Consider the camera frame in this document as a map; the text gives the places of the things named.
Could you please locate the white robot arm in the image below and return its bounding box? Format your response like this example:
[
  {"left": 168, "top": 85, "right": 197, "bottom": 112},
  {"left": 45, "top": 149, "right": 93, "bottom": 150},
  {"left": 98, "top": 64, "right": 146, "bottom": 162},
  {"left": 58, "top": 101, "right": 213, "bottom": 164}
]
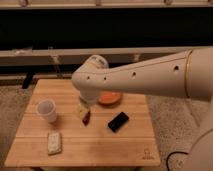
[{"left": 72, "top": 47, "right": 213, "bottom": 171}]

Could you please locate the red chip bag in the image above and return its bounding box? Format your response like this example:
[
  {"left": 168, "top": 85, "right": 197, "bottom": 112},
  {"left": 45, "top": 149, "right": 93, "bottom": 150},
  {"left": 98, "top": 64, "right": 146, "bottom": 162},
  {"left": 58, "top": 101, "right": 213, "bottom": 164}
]
[{"left": 82, "top": 111, "right": 91, "bottom": 126}]

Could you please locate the orange bowl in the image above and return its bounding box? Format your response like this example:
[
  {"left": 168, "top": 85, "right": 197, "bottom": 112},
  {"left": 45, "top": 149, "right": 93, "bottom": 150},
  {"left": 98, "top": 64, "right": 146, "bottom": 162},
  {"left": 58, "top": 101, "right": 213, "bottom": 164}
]
[{"left": 98, "top": 92, "right": 122, "bottom": 105}]

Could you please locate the wooden table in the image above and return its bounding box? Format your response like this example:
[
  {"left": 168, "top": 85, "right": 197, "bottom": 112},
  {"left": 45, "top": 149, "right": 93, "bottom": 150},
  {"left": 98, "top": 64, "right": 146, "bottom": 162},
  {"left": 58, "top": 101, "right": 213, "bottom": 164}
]
[{"left": 5, "top": 79, "right": 160, "bottom": 167}]

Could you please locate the white plastic cup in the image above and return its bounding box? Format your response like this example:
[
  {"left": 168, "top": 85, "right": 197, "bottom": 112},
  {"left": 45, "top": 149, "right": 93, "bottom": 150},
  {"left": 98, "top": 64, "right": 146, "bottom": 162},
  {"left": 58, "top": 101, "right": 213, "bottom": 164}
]
[{"left": 36, "top": 99, "right": 57, "bottom": 123}]

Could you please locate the white snack packet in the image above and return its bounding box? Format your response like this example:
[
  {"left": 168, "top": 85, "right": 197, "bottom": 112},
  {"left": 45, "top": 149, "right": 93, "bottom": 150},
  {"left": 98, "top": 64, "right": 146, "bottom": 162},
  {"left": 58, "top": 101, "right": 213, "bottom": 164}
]
[{"left": 47, "top": 132, "right": 62, "bottom": 155}]

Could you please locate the black phone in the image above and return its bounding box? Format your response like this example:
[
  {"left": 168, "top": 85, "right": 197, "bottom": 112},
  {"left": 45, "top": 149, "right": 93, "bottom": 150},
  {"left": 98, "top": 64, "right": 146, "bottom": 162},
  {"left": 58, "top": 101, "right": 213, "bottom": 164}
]
[{"left": 108, "top": 112, "right": 129, "bottom": 132}]

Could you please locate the black cable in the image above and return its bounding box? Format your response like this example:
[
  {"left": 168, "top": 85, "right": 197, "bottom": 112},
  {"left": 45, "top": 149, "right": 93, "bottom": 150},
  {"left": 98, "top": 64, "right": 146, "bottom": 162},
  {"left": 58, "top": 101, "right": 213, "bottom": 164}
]
[{"left": 165, "top": 151, "right": 190, "bottom": 171}]

